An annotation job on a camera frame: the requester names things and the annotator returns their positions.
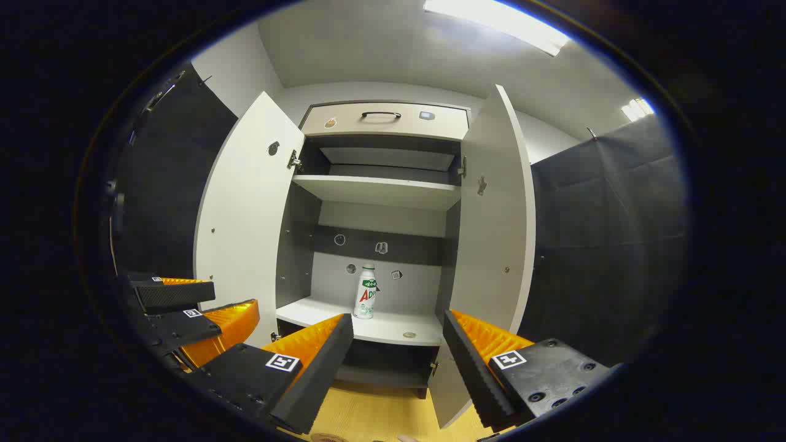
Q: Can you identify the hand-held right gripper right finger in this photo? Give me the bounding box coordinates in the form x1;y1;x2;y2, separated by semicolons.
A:
442;310;615;432

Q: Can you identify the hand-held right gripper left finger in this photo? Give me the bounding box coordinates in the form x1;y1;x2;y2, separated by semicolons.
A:
184;313;355;435

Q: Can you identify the white bottle green label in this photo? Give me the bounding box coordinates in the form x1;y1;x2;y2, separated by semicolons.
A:
354;265;379;320

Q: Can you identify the white cabinet door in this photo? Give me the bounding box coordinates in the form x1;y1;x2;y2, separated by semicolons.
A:
193;91;306;347
428;84;537;428

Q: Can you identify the grey and white cabinet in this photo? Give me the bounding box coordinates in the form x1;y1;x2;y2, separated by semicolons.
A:
273;100;473;400

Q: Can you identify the white cabinet shelf board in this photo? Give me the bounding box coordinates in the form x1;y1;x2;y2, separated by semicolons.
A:
292;175;461;211
276;297;444;346

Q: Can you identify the beige cabinet drawer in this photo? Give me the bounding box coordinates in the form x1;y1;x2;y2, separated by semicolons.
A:
301;101;470;142

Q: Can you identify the black backdrop cloth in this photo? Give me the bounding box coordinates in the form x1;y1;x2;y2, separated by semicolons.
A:
519;114;690;368
112;61;239;283

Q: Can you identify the ceiling strip light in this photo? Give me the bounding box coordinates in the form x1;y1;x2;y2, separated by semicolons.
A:
621;98;655;122
424;0;572;57

